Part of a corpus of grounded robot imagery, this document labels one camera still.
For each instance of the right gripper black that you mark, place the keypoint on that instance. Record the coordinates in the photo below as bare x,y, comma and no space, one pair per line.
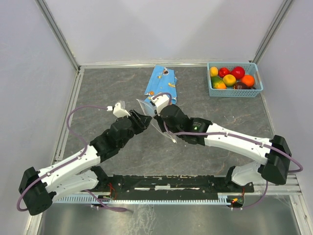
158,119

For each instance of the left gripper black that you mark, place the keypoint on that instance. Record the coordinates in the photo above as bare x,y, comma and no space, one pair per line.
142,122

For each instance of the clear zip top bag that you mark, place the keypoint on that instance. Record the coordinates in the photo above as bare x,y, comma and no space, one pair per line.
149,110

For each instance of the green orange mango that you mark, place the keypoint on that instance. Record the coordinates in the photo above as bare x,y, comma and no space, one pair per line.
217,83

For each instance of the dark red purple fruit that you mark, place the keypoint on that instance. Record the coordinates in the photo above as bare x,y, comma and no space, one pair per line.
240,86

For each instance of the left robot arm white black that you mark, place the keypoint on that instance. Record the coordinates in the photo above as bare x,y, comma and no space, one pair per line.
38,187

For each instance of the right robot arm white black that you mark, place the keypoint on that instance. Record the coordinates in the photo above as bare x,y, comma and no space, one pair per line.
270,157

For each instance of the blue patterned cloth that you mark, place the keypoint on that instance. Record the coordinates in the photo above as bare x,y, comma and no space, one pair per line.
162,80

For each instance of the small yellow fruit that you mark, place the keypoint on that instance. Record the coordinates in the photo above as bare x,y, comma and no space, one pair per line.
214,71

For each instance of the red bell pepper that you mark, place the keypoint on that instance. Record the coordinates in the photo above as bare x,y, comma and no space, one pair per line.
223,72

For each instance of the yellow green round fruit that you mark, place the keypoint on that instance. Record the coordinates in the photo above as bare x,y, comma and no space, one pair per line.
229,80

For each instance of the red apple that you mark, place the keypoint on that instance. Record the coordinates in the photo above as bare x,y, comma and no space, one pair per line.
238,72

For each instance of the orange fruit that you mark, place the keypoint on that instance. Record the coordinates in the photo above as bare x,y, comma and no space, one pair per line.
248,80

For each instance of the light blue plastic basket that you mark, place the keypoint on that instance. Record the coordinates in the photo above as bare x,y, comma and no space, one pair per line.
250,69

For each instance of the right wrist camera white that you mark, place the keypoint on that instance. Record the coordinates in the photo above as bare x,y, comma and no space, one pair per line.
160,101

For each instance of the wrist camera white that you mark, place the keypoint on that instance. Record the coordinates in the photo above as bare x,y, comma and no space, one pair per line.
160,101
119,109

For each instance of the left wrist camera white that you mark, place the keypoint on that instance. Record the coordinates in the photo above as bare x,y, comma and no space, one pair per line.
119,109

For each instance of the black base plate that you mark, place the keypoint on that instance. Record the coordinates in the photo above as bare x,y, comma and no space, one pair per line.
163,188

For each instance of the light blue cable duct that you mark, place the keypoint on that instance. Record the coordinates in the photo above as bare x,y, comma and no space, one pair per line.
88,199

